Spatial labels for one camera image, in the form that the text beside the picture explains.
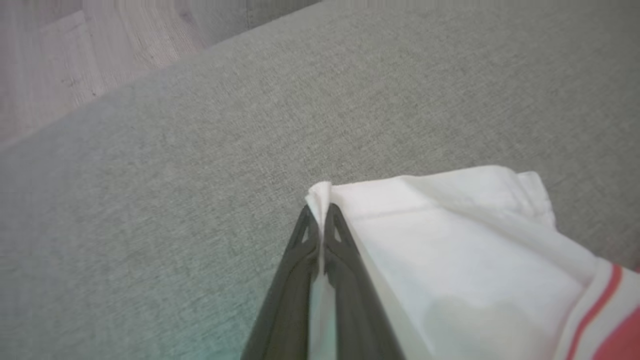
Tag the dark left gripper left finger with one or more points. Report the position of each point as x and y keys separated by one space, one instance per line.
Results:
x=287 y=300

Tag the grey fabric sofa seat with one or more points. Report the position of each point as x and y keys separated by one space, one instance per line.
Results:
x=280 y=10

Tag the red white shorts number 23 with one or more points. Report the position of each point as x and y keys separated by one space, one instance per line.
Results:
x=460 y=260

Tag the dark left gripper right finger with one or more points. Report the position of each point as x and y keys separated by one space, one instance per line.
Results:
x=355 y=310

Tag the grey fabric sofa ottoman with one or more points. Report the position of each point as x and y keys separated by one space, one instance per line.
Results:
x=150 y=200

